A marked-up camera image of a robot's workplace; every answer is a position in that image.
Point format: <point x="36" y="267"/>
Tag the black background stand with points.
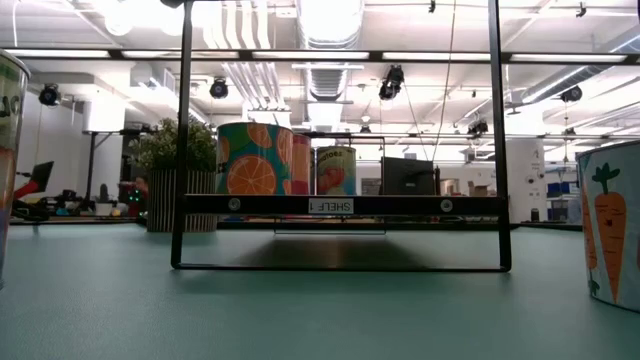
<point x="91" y="165"/>

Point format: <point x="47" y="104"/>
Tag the silver ceiling air duct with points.
<point x="325" y="82"/>

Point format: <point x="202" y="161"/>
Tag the mixed fruit label tin can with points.
<point x="301" y="165"/>

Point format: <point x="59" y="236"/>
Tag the person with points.
<point x="135" y="192"/>

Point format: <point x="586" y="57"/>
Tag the carrot picture tin can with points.
<point x="610" y="225"/>

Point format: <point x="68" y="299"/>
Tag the wooden shelf with black frame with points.
<point x="400" y="205"/>

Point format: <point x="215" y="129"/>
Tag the peaches label tin can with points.
<point x="10" y="150"/>

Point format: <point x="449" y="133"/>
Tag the brown cardboard box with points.
<point x="480" y="190"/>

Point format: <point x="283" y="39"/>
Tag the black ceiling spotlight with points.
<point x="571" y="93"/>
<point x="50" y="95"/>
<point x="391" y="82"/>
<point x="218" y="88"/>
<point x="477" y="127"/>

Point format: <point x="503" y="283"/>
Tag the black suspended light bar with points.
<point x="245" y="55"/>

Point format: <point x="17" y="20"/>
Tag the black computer monitor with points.
<point x="407" y="177"/>
<point x="40" y="176"/>

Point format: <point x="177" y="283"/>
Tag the blue storage bin rack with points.
<point x="565" y="189"/>

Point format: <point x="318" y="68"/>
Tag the red and black chair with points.
<point x="27" y="189"/>

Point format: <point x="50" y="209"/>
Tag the tomatoes label tin can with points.
<point x="336" y="172"/>

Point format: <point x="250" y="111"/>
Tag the potted plant in striped pot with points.
<point x="160" y="200"/>

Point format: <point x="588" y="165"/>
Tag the short orange slices tin can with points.
<point x="252" y="160"/>

